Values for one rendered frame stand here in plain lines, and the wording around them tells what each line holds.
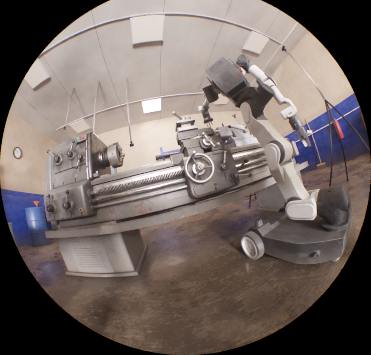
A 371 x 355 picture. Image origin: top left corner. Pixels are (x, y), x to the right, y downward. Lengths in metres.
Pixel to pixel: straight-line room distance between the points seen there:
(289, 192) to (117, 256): 1.26
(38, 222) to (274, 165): 4.10
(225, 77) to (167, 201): 1.02
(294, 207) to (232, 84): 0.85
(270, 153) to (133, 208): 1.02
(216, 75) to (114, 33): 2.34
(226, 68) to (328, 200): 1.00
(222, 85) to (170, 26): 2.24
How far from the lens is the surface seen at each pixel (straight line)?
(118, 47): 3.10
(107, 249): 1.17
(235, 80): 0.99
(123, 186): 1.01
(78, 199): 1.11
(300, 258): 0.77
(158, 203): 1.05
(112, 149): 1.34
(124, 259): 1.15
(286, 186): 0.84
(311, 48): 4.84
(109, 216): 1.16
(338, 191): 0.74
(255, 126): 0.90
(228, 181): 1.00
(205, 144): 0.93
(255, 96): 0.91
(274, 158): 0.79
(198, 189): 0.89
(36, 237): 3.86
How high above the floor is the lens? 0.56
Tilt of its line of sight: 10 degrees up
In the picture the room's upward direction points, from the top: 15 degrees counter-clockwise
